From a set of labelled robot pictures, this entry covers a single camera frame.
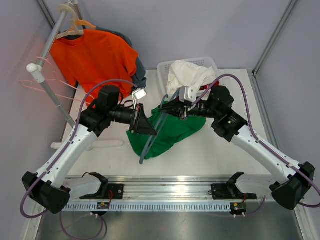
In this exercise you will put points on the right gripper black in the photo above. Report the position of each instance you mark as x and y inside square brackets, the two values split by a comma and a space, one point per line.
[176, 110]

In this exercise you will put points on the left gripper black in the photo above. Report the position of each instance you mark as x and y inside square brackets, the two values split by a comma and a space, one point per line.
[140, 123]

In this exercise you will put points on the green t shirt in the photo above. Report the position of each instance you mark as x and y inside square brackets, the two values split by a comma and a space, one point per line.
[173, 131]

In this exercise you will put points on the white t shirt red print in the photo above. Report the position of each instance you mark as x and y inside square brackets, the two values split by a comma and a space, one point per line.
[182, 73]

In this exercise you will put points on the orange t shirt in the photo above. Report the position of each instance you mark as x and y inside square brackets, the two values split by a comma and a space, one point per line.
[95, 57]

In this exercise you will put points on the pink wire hanger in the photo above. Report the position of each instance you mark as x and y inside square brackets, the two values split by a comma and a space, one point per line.
[30, 84]

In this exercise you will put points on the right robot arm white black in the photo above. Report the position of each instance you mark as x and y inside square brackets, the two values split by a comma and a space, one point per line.
[289, 181]

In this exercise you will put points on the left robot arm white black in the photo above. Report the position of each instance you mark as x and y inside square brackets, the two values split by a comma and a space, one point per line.
[49, 187]

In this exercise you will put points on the blue grey t shirt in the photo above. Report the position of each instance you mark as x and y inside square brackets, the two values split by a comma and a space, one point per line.
[139, 78]

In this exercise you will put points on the beige hanger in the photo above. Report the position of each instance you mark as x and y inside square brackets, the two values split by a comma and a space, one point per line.
[68, 7]

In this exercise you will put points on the orange hanger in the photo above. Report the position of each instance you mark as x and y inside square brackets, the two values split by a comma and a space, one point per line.
[81, 22]

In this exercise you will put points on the white plastic basket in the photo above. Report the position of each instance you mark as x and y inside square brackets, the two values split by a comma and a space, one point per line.
[164, 67]

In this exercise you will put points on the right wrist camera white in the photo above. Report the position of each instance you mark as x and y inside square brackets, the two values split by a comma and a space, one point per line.
[187, 93]

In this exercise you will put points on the aluminium mounting rail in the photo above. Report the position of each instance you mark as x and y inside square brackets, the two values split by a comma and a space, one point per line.
[167, 188]

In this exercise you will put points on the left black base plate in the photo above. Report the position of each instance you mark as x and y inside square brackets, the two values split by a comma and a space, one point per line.
[115, 191]

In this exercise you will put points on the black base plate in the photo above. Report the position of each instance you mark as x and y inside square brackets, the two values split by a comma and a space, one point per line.
[224, 191]
[115, 191]

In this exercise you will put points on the white slotted cable duct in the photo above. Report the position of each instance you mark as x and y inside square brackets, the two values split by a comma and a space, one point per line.
[119, 206]

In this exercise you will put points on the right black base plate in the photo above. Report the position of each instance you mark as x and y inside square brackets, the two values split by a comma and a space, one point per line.
[224, 191]

